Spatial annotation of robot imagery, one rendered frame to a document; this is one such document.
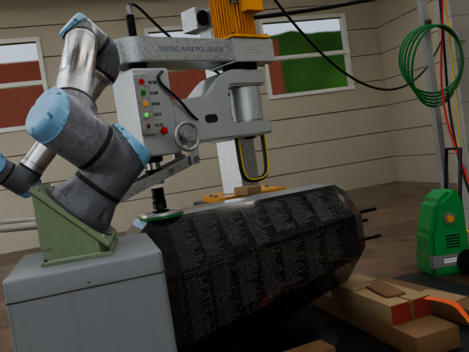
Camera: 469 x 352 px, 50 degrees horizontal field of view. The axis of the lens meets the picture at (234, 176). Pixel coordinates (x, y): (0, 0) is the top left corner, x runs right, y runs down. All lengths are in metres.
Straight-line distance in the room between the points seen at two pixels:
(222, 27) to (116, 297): 1.88
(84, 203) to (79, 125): 0.22
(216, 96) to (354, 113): 7.32
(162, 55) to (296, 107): 6.95
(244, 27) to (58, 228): 1.79
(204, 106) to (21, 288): 1.52
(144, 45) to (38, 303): 1.45
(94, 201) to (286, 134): 7.89
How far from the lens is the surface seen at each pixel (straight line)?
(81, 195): 1.44
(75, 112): 1.39
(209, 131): 2.58
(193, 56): 2.60
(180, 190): 8.65
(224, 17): 2.87
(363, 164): 9.88
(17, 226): 2.01
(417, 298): 2.70
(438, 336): 2.58
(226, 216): 2.50
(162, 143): 2.41
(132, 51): 2.44
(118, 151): 1.43
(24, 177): 1.94
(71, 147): 1.39
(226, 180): 3.50
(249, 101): 2.81
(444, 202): 3.72
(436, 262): 3.75
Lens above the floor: 1.08
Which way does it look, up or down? 3 degrees down
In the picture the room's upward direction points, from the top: 9 degrees counter-clockwise
